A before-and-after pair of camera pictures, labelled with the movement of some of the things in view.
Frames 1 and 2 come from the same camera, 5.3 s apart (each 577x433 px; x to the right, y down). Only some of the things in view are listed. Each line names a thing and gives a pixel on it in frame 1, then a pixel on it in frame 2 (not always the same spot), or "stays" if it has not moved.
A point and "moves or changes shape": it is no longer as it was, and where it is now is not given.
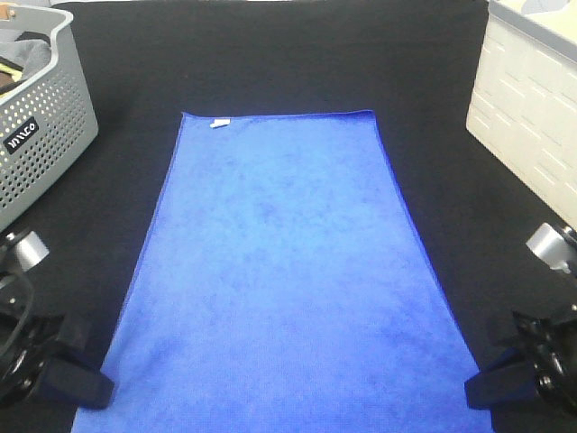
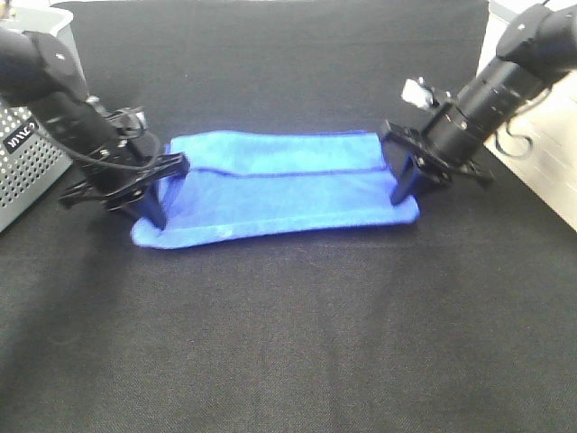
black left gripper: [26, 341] -> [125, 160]
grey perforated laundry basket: [44, 127] stays
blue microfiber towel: [283, 285] moves or changes shape
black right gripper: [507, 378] -> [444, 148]
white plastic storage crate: [523, 107] stays
